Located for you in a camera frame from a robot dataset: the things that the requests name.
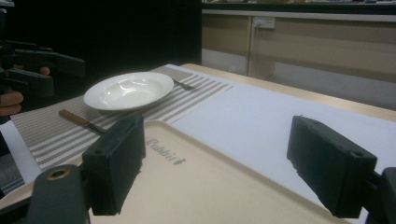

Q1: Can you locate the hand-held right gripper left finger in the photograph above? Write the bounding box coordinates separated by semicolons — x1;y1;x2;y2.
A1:
81;113;147;217

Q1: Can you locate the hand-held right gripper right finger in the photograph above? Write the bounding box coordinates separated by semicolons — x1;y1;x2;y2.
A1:
286;115;378;218

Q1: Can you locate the beige striped placemat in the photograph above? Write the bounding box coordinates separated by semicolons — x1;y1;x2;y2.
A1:
9;64;234;173

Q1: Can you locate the black curtain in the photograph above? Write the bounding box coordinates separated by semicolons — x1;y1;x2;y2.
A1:
0;0;204;114

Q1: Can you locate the white deep plate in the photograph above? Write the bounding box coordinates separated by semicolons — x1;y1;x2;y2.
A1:
83;71;175;112

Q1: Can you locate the beige plastic tray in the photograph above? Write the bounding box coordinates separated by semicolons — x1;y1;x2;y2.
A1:
0;119;353;224

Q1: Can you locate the dark striped cloth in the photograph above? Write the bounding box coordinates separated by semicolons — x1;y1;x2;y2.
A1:
0;151;26;196

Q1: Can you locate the metal fork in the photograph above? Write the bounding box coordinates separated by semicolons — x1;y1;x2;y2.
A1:
172;77;197;92

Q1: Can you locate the beige wooden counter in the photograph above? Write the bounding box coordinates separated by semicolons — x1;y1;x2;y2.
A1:
201;0;396;112

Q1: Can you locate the wooden-handled knife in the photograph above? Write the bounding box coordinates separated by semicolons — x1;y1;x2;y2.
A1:
58;108;107;135

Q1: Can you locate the white wall socket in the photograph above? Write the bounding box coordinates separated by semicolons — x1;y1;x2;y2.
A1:
252;16;277;31

